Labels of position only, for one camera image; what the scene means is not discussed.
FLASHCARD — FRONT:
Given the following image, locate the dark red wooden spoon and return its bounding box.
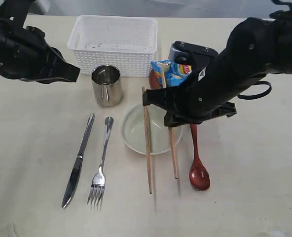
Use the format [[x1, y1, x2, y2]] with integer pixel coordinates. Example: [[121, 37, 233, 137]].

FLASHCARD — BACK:
[[189, 124, 211, 191]]

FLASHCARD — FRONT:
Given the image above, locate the wooden chopstick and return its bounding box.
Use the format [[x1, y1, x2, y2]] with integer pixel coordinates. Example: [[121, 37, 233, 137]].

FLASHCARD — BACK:
[[161, 68, 179, 179], [142, 86, 153, 195]]

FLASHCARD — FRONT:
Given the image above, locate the steel knife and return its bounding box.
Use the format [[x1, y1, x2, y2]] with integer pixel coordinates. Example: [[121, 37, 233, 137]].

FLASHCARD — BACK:
[[61, 114, 95, 208]]

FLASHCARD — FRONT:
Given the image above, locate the blue chips bag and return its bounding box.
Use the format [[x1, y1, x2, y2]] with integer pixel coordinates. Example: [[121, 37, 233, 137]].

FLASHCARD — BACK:
[[150, 60, 192, 87]]

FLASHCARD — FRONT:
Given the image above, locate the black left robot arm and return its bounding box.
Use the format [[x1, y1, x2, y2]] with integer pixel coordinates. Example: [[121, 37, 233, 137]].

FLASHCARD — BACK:
[[0, 0, 80, 84]]

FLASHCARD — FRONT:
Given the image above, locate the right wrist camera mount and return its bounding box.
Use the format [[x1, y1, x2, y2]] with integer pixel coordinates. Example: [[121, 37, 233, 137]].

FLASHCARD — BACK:
[[168, 41, 218, 71]]

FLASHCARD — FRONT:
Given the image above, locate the white perforated plastic basket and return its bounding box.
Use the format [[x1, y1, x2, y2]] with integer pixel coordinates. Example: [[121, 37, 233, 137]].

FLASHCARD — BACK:
[[67, 15, 158, 78]]

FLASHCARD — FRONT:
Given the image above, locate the shiny steel cup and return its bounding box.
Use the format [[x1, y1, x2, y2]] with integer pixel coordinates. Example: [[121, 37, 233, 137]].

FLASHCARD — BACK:
[[91, 65, 123, 107]]

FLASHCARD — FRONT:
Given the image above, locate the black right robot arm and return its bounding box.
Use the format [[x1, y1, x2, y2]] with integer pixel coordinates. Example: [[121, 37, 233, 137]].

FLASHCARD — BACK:
[[143, 18, 292, 127]]

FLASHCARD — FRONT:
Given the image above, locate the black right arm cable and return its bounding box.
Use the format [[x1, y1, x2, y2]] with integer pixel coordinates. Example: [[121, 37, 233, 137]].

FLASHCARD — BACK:
[[237, 80, 272, 100]]

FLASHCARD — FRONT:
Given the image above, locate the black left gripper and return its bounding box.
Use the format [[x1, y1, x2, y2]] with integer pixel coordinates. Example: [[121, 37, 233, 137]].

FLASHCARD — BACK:
[[0, 24, 80, 83]]

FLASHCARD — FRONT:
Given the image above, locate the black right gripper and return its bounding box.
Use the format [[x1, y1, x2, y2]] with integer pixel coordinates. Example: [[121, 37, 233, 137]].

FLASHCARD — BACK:
[[142, 64, 266, 127]]

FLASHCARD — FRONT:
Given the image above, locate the brown wooden plate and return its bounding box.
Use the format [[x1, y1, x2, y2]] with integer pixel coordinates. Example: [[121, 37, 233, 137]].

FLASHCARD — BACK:
[[148, 69, 162, 89]]

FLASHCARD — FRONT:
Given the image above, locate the cream ceramic bowl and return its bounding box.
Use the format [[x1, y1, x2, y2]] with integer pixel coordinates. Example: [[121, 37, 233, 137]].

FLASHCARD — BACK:
[[121, 104, 171, 155]]

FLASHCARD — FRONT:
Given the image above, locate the steel fork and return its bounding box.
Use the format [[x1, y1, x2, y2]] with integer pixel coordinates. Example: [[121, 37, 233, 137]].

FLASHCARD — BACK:
[[87, 117, 114, 206]]

